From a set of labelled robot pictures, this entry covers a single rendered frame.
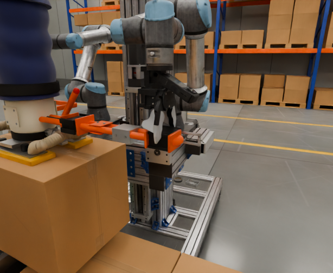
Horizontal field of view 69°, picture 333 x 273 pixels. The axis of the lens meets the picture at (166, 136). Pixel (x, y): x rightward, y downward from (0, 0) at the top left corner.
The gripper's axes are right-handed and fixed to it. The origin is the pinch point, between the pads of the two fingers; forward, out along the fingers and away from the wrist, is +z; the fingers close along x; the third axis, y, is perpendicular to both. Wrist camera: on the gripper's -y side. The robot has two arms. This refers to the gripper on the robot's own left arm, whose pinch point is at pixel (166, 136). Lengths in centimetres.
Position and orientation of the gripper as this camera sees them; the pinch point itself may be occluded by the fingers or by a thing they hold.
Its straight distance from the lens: 71.4
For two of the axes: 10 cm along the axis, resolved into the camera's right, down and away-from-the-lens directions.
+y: -8.9, -1.4, 4.4
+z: 0.0, 9.5, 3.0
